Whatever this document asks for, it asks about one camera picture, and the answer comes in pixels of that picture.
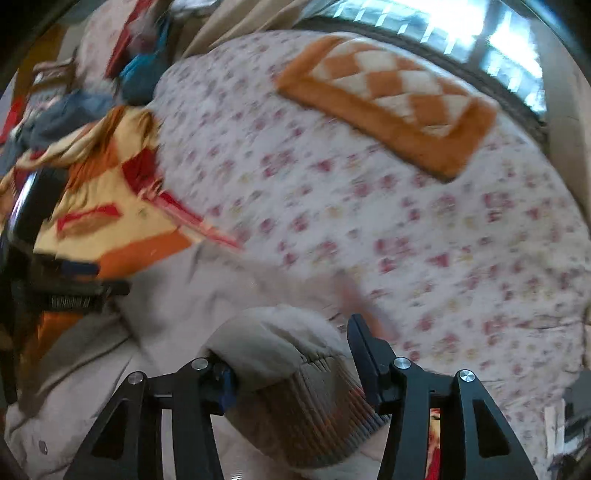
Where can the orange yellow patterned blanket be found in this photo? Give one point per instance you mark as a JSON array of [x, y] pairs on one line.
[[106, 194]]

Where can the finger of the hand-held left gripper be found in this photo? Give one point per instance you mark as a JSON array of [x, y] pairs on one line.
[[78, 293]]

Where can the teal bag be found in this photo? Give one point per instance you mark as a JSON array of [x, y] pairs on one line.
[[141, 69]]

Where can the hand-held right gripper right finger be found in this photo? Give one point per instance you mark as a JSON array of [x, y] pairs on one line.
[[364, 355]]

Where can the beige curtain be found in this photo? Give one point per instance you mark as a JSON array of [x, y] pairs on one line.
[[570, 106], [240, 23]]

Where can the blue clothes pile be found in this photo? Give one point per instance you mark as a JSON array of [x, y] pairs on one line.
[[60, 115]]

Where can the orange checkered cushion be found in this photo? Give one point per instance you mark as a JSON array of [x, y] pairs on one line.
[[392, 101]]

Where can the beige jacket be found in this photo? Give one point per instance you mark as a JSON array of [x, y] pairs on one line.
[[184, 295]]

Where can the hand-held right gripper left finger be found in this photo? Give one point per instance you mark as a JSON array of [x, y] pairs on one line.
[[227, 392]]

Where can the floral bed quilt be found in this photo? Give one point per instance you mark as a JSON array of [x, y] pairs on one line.
[[369, 198]]

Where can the window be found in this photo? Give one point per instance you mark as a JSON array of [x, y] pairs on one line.
[[443, 32]]

